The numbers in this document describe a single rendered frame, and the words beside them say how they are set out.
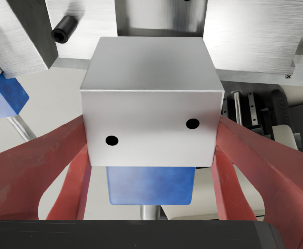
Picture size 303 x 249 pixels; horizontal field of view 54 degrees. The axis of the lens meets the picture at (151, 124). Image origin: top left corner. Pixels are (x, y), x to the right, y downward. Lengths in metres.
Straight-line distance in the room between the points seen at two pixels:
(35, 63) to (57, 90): 1.21
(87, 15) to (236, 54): 0.09
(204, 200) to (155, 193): 0.32
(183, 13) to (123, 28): 0.04
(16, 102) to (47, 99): 1.24
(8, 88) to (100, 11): 0.14
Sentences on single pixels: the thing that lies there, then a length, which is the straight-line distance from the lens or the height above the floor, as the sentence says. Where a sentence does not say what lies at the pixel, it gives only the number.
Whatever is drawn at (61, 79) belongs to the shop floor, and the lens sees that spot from 1.44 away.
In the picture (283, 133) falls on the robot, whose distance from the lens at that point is 0.53.
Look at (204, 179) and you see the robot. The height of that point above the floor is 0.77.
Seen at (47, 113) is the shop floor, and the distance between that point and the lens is 1.62.
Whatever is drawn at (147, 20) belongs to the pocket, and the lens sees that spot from 0.22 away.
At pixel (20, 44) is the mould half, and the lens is 0.27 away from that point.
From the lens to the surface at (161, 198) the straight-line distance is 0.16.
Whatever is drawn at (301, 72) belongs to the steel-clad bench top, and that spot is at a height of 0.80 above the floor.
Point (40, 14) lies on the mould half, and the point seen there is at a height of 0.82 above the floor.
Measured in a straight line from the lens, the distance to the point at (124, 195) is 0.16.
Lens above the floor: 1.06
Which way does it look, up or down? 46 degrees down
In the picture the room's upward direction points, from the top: 168 degrees counter-clockwise
